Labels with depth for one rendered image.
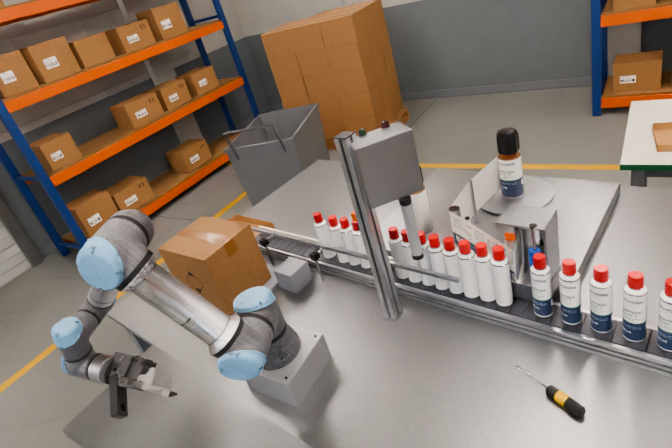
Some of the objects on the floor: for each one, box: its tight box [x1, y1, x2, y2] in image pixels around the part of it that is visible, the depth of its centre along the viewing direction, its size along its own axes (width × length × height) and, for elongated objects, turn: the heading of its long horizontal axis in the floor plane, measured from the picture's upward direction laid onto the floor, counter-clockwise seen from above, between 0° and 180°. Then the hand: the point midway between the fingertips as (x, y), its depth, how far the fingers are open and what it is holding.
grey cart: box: [223, 103, 330, 206], centre depth 415 cm, size 89×63×96 cm
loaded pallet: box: [260, 0, 410, 151], centre depth 529 cm, size 120×83×139 cm
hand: (165, 394), depth 126 cm, fingers open, 7 cm apart
